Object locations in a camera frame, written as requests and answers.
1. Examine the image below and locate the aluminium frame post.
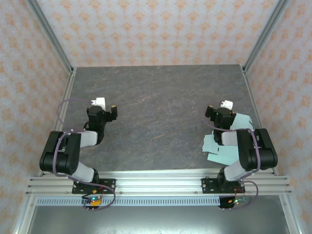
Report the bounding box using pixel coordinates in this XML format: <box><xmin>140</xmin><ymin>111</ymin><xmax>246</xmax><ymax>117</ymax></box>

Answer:
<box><xmin>242</xmin><ymin>0</ymin><xmax>291</xmax><ymax>74</ymax></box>
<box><xmin>25</xmin><ymin>0</ymin><xmax>75</xmax><ymax>74</ymax></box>

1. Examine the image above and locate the aluminium base rail beam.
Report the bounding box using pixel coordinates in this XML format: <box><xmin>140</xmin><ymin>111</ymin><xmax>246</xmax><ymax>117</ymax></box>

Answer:
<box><xmin>25</xmin><ymin>170</ymin><xmax>293</xmax><ymax>195</ymax></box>

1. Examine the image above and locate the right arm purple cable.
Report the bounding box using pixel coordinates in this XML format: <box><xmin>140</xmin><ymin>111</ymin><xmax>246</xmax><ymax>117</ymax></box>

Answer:
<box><xmin>202</xmin><ymin>101</ymin><xmax>259</xmax><ymax>211</ymax></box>

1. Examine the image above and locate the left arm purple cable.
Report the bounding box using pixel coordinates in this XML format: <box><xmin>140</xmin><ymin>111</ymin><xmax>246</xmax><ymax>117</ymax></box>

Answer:
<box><xmin>52</xmin><ymin>98</ymin><xmax>117</xmax><ymax>212</ymax></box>

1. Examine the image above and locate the aluminium lower frame bar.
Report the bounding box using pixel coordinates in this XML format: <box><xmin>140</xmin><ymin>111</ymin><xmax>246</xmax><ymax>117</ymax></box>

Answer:
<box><xmin>13</xmin><ymin>196</ymin><xmax>37</xmax><ymax>234</ymax></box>
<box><xmin>279</xmin><ymin>195</ymin><xmax>302</xmax><ymax>234</ymax></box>

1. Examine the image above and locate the slotted grey cable duct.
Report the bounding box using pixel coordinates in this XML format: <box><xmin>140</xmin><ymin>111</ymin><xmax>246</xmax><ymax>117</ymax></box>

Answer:
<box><xmin>36</xmin><ymin>197</ymin><xmax>221</xmax><ymax>207</ymax></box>

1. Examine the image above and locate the grey metal sheet panel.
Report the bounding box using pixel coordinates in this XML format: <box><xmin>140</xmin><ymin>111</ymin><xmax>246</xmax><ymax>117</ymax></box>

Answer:
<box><xmin>26</xmin><ymin>206</ymin><xmax>290</xmax><ymax>234</ymax></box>

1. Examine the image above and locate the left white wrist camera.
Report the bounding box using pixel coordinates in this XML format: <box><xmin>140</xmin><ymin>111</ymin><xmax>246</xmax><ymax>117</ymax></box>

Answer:
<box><xmin>89</xmin><ymin>97</ymin><xmax>106</xmax><ymax>110</ymax></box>

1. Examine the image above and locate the pale blue paper box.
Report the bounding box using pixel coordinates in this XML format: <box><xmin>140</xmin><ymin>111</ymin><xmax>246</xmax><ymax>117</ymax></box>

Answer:
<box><xmin>201</xmin><ymin>112</ymin><xmax>254</xmax><ymax>169</ymax></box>

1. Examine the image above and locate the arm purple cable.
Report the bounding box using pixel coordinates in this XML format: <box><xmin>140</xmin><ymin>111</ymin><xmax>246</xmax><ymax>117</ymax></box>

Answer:
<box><xmin>52</xmin><ymin>98</ymin><xmax>117</xmax><ymax>212</ymax></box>
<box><xmin>202</xmin><ymin>101</ymin><xmax>259</xmax><ymax>211</ymax></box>

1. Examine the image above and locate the aluminium table side rail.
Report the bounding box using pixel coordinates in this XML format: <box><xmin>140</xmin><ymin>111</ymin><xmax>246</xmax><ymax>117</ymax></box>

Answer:
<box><xmin>38</xmin><ymin>68</ymin><xmax>78</xmax><ymax>176</ymax></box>
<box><xmin>241</xmin><ymin>65</ymin><xmax>278</xmax><ymax>176</ymax></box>

